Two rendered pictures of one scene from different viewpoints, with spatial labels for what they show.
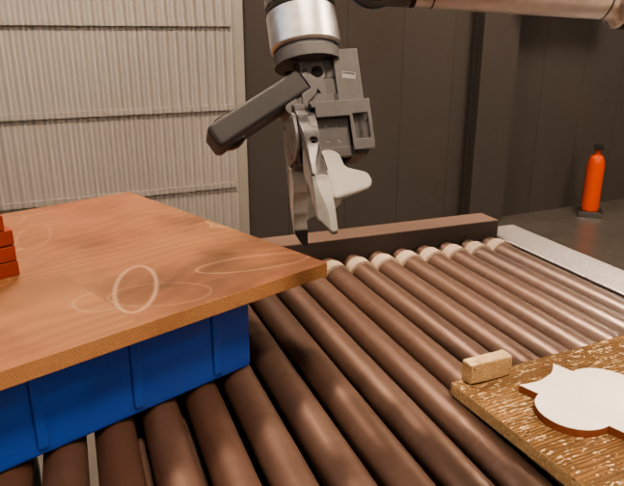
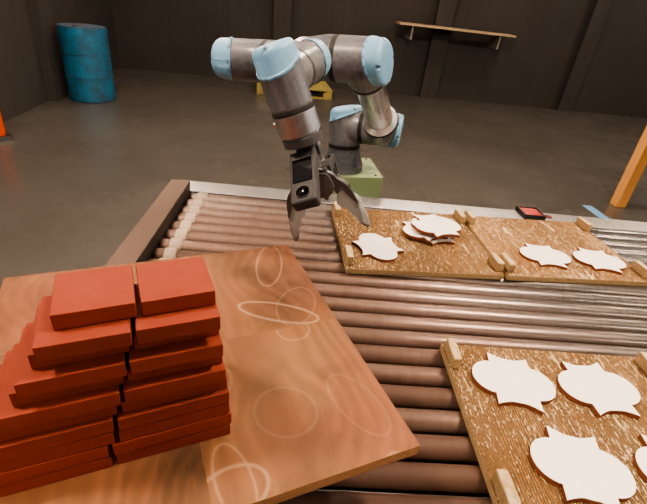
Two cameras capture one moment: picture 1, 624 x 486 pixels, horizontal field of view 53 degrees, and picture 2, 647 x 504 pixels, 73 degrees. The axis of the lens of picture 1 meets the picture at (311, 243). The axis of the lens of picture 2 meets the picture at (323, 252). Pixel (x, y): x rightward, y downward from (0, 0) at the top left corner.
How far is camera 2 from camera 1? 0.85 m
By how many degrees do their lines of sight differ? 67
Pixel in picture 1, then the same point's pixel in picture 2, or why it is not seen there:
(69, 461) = not seen: hidden behind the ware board
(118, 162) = not seen: outside the picture
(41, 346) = (348, 356)
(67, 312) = (303, 343)
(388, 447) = (374, 303)
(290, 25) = (313, 123)
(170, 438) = not seen: hidden behind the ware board
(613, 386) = (374, 238)
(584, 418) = (391, 253)
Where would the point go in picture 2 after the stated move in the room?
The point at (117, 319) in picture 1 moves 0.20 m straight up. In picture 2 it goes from (325, 325) to (340, 215)
